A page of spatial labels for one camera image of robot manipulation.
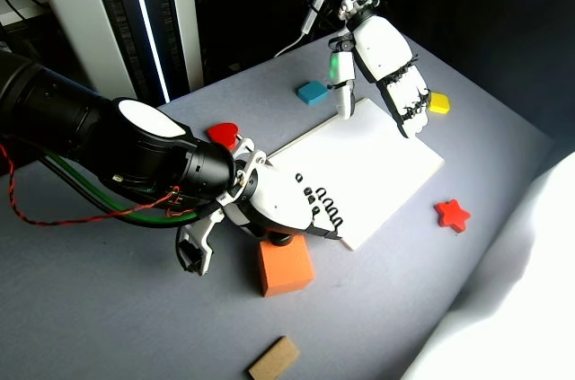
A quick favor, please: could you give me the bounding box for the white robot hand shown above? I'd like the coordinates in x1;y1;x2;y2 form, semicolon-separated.
327;14;431;139
223;163;345;243

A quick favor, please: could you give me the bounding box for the orange black utility knife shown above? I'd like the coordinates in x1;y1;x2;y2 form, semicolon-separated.
264;225;296;248

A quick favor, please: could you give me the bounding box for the orange foam cube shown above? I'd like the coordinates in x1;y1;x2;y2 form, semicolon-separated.
257;235;314;298

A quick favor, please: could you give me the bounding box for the white adapter with blue plug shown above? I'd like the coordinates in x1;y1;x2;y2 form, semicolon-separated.
299;0;325;35

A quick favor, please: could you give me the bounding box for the yellow square block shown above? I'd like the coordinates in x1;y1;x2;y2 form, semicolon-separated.
426;92;452;115

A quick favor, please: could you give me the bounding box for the blue rounded square block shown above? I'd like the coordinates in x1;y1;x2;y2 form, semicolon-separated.
296;80;332;106

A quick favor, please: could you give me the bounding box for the red heart block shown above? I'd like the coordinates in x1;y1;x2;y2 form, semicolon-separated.
206;121;241;151

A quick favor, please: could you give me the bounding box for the tan wooden rectangular block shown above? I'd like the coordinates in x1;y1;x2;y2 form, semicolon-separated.
247;335;301;380

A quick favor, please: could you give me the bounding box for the red star block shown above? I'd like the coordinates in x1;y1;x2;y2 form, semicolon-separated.
433;199;473;234

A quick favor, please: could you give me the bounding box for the bright white blurred shell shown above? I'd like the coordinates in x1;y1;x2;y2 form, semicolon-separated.
399;159;575;380

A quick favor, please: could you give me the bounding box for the grey white machine column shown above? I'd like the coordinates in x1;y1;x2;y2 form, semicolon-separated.
24;0;206;105

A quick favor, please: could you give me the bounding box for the thick white cable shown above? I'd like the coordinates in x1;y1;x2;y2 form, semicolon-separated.
273;31;311;58

